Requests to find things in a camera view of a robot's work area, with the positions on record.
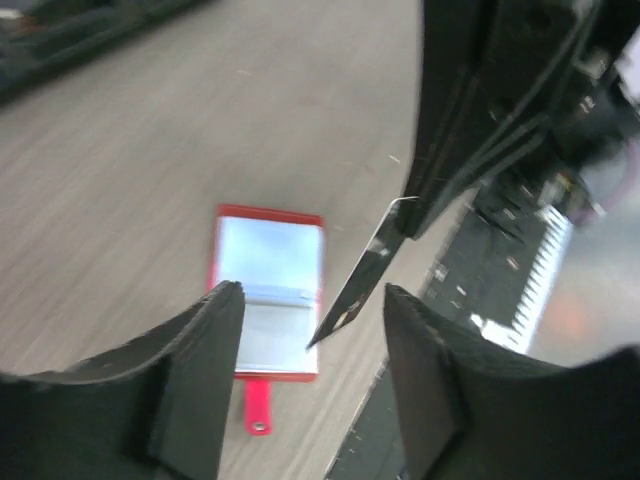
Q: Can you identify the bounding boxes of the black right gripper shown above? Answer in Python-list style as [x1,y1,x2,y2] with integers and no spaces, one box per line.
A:
[402,1,639,238]

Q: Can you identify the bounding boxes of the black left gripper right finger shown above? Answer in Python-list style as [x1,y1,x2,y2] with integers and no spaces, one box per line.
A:
[384,284,639,479]

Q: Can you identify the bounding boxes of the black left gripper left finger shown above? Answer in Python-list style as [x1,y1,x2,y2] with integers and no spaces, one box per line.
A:
[1,281,245,479]

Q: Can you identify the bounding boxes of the red leather card holder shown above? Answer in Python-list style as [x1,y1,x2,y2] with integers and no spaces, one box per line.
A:
[207,204,325,436]

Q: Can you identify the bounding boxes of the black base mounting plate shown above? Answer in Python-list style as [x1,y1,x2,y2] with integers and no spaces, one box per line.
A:
[326,193,551,479]

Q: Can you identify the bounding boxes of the black three-compartment tray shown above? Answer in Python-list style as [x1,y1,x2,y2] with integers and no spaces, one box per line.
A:
[1,0,209,106]

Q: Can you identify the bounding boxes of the slotted cable duct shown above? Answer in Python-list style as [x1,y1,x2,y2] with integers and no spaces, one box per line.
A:
[470,206,573,354]

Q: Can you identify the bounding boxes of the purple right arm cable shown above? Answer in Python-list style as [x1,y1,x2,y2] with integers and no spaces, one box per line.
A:
[574,139,640,229]

